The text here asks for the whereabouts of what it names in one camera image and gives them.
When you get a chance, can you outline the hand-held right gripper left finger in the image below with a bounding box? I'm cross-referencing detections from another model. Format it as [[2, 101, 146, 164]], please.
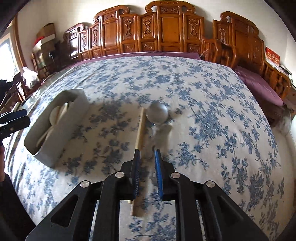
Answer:
[[25, 148, 141, 241]]

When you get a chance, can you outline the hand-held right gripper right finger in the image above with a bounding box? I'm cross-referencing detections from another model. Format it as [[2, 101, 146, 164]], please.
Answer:
[[154, 149, 270, 241]]

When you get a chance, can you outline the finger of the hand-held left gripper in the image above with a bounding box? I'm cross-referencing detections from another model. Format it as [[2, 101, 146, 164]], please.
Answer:
[[0, 109, 28, 124], [0, 116, 31, 139]]

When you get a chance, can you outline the small white plastic spoon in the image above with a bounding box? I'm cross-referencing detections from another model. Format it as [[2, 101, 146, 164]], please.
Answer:
[[50, 101, 70, 127], [36, 126, 56, 149]]

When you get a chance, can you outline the rectangular metal tray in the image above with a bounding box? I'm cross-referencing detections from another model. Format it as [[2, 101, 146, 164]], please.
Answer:
[[23, 88, 90, 168]]

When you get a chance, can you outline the metal spoon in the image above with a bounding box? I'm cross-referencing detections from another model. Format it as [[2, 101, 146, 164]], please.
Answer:
[[146, 101, 169, 149]]

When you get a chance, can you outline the person's left forearm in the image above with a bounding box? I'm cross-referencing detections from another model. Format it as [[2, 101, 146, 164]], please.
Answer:
[[0, 171, 35, 241]]

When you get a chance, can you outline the dark carved wooden chair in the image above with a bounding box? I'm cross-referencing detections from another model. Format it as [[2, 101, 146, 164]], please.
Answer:
[[0, 72, 35, 112]]

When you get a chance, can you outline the black cloth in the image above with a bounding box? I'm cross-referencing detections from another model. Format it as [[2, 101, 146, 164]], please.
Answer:
[[0, 79, 10, 98]]

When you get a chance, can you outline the white plastic bag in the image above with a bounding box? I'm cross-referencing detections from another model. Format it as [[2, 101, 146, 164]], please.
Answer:
[[22, 67, 38, 87]]

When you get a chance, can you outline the light wooden chair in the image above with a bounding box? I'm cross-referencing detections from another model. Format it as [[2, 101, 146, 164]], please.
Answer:
[[31, 45, 50, 80]]

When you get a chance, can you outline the dark cabinet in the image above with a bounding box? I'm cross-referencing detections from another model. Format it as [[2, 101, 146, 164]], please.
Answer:
[[40, 39, 67, 67]]

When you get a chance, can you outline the blue floral tablecloth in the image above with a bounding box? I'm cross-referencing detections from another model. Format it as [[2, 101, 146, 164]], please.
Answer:
[[5, 55, 286, 241]]

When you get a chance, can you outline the white box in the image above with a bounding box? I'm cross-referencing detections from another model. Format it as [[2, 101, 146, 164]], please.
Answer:
[[41, 35, 57, 45]]

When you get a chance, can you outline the brown cardboard box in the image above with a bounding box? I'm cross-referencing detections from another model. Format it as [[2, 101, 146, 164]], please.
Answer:
[[36, 23, 56, 40]]

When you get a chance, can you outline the purple sofa cushion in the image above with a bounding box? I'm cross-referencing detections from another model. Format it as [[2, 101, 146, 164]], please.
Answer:
[[62, 51, 201, 70]]

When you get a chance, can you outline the purple armchair cushion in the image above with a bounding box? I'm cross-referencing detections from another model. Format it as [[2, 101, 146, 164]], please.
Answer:
[[233, 65, 284, 107]]

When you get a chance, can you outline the clear plastic bag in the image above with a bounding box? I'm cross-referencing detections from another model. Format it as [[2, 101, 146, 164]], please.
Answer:
[[276, 109, 293, 135]]

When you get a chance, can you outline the carved wooden sofa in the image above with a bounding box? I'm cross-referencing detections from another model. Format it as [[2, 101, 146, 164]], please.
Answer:
[[63, 1, 222, 63]]

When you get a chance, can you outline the wooden side table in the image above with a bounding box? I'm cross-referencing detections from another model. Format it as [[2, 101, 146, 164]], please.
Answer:
[[283, 76, 296, 112]]

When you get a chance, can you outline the carved wooden armchair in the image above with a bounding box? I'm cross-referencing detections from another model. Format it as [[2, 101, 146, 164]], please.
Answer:
[[203, 11, 292, 123]]

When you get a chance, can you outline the red gift box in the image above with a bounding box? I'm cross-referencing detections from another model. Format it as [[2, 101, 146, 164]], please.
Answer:
[[264, 46, 281, 66]]

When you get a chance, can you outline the wooden door frame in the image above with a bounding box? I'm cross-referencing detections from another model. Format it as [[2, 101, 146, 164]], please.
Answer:
[[11, 16, 27, 70]]

